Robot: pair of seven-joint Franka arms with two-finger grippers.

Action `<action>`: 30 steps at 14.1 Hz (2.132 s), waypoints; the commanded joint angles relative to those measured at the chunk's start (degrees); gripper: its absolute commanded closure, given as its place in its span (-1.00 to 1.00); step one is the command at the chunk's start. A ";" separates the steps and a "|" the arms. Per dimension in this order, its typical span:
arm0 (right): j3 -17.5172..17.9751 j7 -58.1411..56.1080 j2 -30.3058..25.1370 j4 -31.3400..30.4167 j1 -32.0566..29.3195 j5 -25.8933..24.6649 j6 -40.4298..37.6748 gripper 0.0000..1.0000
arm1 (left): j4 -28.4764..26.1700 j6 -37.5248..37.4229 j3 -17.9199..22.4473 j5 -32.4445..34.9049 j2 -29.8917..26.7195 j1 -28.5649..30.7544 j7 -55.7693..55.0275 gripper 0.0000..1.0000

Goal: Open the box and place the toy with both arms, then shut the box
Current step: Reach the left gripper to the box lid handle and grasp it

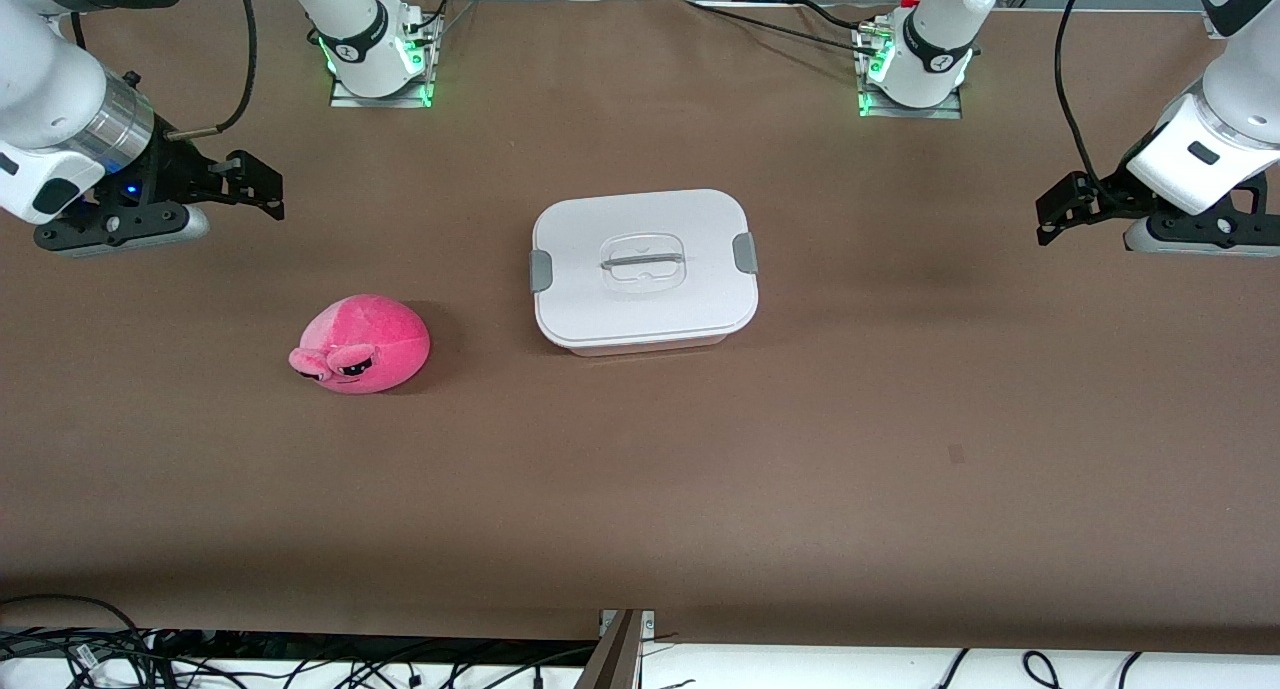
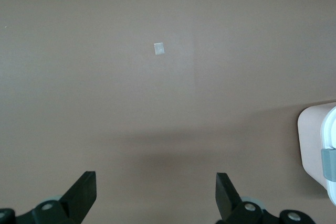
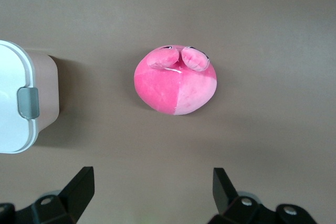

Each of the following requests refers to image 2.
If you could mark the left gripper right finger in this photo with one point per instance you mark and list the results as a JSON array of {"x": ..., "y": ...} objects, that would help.
[{"x": 228, "y": 203}]

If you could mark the small grey tape square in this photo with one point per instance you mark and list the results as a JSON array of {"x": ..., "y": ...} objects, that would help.
[{"x": 159, "y": 48}]

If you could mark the pink plastic box base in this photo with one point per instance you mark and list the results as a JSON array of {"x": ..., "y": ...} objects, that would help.
[{"x": 309, "y": 140}]

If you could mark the grey lid latch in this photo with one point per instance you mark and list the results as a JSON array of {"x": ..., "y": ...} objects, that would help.
[{"x": 329, "y": 165}]

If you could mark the white plastic box lid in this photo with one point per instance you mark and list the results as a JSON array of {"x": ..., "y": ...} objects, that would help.
[{"x": 329, "y": 129}]

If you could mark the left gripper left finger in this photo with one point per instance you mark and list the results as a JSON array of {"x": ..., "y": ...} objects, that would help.
[{"x": 73, "y": 203}]

